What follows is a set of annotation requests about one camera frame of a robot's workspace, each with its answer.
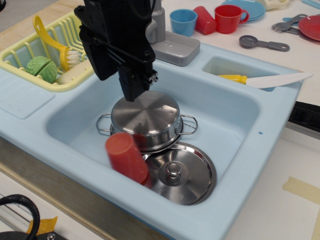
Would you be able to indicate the grey toy knife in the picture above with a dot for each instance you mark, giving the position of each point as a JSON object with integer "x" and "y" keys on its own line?
{"x": 297, "y": 18}

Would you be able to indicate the grey toy faucet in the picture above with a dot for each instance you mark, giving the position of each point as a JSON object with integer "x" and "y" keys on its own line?
{"x": 169, "y": 47}

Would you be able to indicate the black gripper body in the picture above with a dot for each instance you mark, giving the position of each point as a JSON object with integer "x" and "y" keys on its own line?
{"x": 125, "y": 21}

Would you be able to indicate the red tumbler lying down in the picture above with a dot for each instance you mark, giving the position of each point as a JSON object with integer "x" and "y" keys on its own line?
{"x": 205, "y": 23}

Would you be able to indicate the yellow dish rack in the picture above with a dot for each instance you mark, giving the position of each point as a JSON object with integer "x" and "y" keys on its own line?
{"x": 64, "y": 30}

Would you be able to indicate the grey toy fork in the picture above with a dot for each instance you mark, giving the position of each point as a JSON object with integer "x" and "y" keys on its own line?
{"x": 285, "y": 27}

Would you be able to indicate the blue plastic plate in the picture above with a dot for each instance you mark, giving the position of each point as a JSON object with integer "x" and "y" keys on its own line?
{"x": 255, "y": 9}

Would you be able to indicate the light blue toy sink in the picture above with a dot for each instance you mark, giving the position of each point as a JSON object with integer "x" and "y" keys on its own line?
{"x": 238, "y": 128}

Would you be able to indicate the red plastic tumbler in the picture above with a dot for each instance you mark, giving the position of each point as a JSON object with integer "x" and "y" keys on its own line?
{"x": 126, "y": 158}

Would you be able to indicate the yellow tape piece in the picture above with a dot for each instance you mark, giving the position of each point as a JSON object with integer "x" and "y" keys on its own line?
{"x": 47, "y": 225}

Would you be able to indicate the steel pot lid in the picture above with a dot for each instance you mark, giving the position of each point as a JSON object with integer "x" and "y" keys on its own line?
{"x": 182, "y": 173}

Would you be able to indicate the blue toy utensil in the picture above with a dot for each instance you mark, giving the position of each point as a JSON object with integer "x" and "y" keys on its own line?
{"x": 287, "y": 19}

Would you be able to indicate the steel pot upside down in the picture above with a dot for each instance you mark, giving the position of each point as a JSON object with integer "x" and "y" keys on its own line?
{"x": 153, "y": 120}

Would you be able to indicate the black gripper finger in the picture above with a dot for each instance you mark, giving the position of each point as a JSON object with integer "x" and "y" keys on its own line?
{"x": 99, "y": 51}
{"x": 133, "y": 83}

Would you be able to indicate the blue plastic cup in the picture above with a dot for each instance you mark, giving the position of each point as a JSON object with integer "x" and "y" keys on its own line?
{"x": 183, "y": 21}

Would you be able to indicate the green toy cabbage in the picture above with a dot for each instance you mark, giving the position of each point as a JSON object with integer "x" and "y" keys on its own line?
{"x": 44, "y": 67}

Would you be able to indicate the beige masking tape strip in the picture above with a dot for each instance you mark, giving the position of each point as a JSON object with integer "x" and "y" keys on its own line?
{"x": 302, "y": 189}

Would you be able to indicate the yellow dish brush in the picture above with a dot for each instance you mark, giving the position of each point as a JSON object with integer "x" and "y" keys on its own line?
{"x": 67, "y": 58}

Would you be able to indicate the red mug with handle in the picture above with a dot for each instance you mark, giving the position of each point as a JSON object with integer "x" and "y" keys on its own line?
{"x": 229, "y": 17}

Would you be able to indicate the white yellow toy knife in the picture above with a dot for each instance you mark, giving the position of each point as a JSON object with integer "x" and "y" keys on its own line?
{"x": 271, "y": 81}

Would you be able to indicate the red plastic plate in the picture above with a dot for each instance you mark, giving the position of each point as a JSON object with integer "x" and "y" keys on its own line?
{"x": 310, "y": 26}

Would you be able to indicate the grey toy spoon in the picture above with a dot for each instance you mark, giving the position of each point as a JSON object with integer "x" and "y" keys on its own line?
{"x": 249, "y": 41}

